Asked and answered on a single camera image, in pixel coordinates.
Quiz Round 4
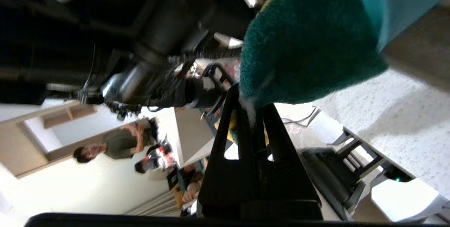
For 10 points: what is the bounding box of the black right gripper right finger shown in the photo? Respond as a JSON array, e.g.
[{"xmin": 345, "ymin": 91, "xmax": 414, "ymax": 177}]
[{"xmin": 255, "ymin": 103, "xmax": 322, "ymax": 220}]

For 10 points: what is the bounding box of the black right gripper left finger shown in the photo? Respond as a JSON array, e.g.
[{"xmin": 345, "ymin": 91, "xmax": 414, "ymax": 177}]
[{"xmin": 198, "ymin": 84, "xmax": 256, "ymax": 219}]

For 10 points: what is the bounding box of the green and yellow sponge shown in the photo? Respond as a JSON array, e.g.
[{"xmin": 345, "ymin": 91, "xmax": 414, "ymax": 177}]
[{"xmin": 227, "ymin": 0, "xmax": 389, "ymax": 145}]

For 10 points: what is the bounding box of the white and black robot base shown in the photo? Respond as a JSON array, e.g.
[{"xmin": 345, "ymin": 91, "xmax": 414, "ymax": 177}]
[{"xmin": 299, "ymin": 125, "xmax": 450, "ymax": 222}]

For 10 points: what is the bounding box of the seated person white shirt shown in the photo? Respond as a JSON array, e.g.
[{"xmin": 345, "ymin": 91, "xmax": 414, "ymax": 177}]
[{"xmin": 135, "ymin": 144, "xmax": 176, "ymax": 182}]

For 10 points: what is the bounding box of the person in olive shirt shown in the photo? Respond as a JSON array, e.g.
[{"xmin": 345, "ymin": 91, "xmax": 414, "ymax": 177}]
[{"xmin": 73, "ymin": 117, "xmax": 159, "ymax": 164}]

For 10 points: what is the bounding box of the light wooden shelf unit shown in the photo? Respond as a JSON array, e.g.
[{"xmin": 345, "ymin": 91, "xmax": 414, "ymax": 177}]
[{"xmin": 0, "ymin": 100, "xmax": 120, "ymax": 180}]

